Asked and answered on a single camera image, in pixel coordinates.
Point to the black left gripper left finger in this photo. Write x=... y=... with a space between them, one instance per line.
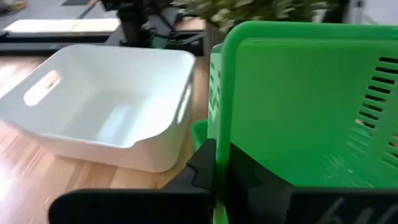
x=140 y=205

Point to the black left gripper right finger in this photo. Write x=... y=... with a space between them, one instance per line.
x=311 y=208

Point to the green slotted plastic basket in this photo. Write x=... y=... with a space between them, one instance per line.
x=295 y=109
x=199 y=133

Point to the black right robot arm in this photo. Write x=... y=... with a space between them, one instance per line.
x=133 y=25

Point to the white plastic storage bin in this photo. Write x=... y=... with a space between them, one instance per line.
x=93 y=118

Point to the ribbed grey plant pot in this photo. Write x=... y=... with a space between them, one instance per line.
x=213 y=40

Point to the green potted plant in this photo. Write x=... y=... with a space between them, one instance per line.
x=248 y=11

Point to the black rig frame rail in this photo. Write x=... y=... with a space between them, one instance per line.
x=46 y=43

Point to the black rig frame post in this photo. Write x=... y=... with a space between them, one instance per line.
x=339 y=11

